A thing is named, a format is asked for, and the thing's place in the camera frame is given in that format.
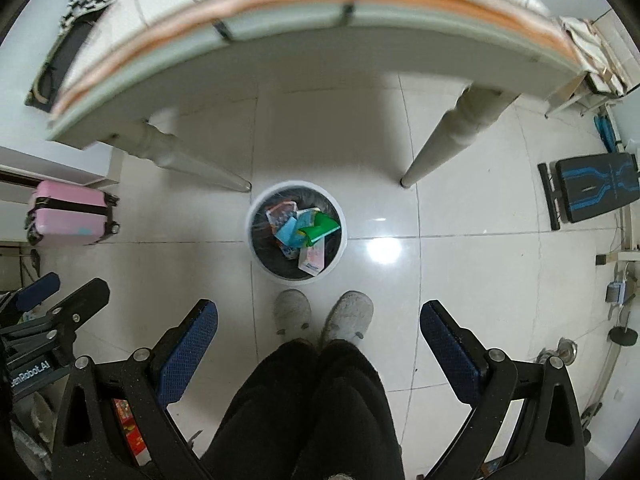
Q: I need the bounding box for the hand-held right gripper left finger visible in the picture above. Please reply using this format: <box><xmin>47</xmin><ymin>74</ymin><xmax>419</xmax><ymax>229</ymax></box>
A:
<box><xmin>51</xmin><ymin>298</ymin><xmax>220</xmax><ymax>480</ymax></box>

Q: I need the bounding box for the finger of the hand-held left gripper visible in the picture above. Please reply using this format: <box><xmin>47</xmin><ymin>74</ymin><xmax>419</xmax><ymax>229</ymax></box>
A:
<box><xmin>29</xmin><ymin>278</ymin><xmax>111</xmax><ymax>334</ymax></box>
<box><xmin>0</xmin><ymin>272</ymin><xmax>62</xmax><ymax>321</ymax></box>

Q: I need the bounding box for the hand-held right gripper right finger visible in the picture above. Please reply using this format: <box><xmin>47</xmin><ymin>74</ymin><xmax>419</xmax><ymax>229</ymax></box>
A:
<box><xmin>419</xmin><ymin>299</ymin><xmax>587</xmax><ymax>480</ymax></box>

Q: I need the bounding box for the white round trash bin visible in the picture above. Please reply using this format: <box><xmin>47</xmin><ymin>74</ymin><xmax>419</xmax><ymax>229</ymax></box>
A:
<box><xmin>244</xmin><ymin>181</ymin><xmax>347</xmax><ymax>281</ymax></box>

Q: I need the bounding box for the pink white toothpaste box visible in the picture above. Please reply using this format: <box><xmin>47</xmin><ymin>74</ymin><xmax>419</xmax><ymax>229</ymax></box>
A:
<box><xmin>297</xmin><ymin>237</ymin><xmax>327</xmax><ymax>276</ymax></box>

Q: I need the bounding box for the orange plastic wrapper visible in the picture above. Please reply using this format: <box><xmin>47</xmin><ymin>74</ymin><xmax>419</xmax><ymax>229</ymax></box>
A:
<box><xmin>265</xmin><ymin>201</ymin><xmax>300</xmax><ymax>232</ymax></box>

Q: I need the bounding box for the blue green plastic bag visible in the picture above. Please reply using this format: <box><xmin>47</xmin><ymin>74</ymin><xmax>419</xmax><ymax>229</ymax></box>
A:
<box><xmin>275</xmin><ymin>208</ymin><xmax>342</xmax><ymax>249</ymax></box>

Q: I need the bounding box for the pink suitcase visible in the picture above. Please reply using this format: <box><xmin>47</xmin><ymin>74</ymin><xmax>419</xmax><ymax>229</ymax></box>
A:
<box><xmin>25</xmin><ymin>180</ymin><xmax>121</xmax><ymax>247</ymax></box>

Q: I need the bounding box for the red printed box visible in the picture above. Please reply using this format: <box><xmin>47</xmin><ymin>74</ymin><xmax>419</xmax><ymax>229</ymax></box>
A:
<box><xmin>111</xmin><ymin>399</ymin><xmax>151</xmax><ymax>466</ymax></box>

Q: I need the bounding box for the person's left leg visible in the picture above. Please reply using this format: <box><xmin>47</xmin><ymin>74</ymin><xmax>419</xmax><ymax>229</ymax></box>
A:
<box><xmin>200</xmin><ymin>340</ymin><xmax>322</xmax><ymax>480</ymax></box>

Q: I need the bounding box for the person's leg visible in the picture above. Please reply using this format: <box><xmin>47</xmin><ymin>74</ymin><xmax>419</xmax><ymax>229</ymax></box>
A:
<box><xmin>306</xmin><ymin>340</ymin><xmax>407</xmax><ymax>480</ymax></box>
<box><xmin>200</xmin><ymin>340</ymin><xmax>322</xmax><ymax>480</ymax></box>

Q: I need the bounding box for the grey fuzzy slipper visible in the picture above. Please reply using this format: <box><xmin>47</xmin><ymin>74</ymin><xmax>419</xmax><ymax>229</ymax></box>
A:
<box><xmin>274</xmin><ymin>289</ymin><xmax>314</xmax><ymax>337</ymax></box>
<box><xmin>322</xmin><ymin>290</ymin><xmax>375</xmax><ymax>347</ymax></box>

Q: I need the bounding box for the person's right leg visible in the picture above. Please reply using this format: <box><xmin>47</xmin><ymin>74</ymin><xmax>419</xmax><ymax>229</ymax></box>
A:
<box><xmin>306</xmin><ymin>340</ymin><xmax>407</xmax><ymax>480</ymax></box>

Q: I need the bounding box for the chrome round weight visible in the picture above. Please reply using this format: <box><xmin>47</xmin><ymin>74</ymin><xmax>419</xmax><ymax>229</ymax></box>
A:
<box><xmin>537</xmin><ymin>337</ymin><xmax>579</xmax><ymax>364</ymax></box>

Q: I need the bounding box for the black weight plate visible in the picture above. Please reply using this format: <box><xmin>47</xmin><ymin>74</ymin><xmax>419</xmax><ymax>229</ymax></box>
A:
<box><xmin>607</xmin><ymin>327</ymin><xmax>639</xmax><ymax>347</ymax></box>

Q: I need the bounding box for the small grey power adapter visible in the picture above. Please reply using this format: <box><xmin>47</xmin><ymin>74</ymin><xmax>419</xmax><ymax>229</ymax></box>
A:
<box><xmin>605</xmin><ymin>280</ymin><xmax>631</xmax><ymax>306</ymax></box>

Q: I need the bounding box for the black blue exercise bench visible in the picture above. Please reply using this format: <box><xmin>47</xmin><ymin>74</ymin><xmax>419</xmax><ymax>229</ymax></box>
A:
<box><xmin>537</xmin><ymin>152</ymin><xmax>640</xmax><ymax>231</ymax></box>

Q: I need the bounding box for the blue hand tool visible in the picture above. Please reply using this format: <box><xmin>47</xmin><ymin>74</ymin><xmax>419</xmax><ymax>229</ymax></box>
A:
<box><xmin>593</xmin><ymin>112</ymin><xmax>621</xmax><ymax>154</ymax></box>

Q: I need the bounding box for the white dining table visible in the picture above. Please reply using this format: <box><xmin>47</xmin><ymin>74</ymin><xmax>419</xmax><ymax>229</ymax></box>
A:
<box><xmin>45</xmin><ymin>0</ymin><xmax>584</xmax><ymax>194</ymax></box>

